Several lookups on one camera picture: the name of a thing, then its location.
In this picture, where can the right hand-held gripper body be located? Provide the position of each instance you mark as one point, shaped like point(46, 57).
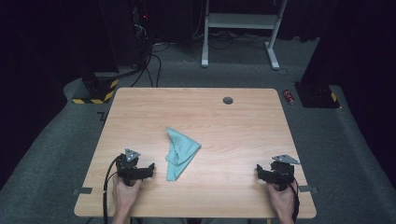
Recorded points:
point(282, 174)

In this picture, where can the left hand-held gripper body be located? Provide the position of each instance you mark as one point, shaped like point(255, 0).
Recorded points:
point(129, 171)

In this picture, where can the teal cloth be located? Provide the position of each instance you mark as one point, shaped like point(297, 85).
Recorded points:
point(180, 149)

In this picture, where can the person's left hand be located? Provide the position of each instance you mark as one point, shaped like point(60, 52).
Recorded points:
point(124, 196)

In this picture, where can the person's right hand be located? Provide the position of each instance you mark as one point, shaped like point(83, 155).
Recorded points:
point(283, 200)

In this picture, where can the grey tape strip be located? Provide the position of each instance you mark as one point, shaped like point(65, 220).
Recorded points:
point(308, 189)
point(82, 190)

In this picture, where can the red can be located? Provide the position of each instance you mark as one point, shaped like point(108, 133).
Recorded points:
point(288, 96)

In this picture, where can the black stand base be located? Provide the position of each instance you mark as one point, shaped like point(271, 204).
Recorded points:
point(316, 95)

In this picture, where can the black stand with striped base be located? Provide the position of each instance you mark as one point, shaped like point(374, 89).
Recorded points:
point(98, 90)

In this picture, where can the black equipment tower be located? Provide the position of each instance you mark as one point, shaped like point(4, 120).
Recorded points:
point(141, 31)

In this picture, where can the white metal stand frame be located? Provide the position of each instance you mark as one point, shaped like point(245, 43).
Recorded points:
point(239, 21)

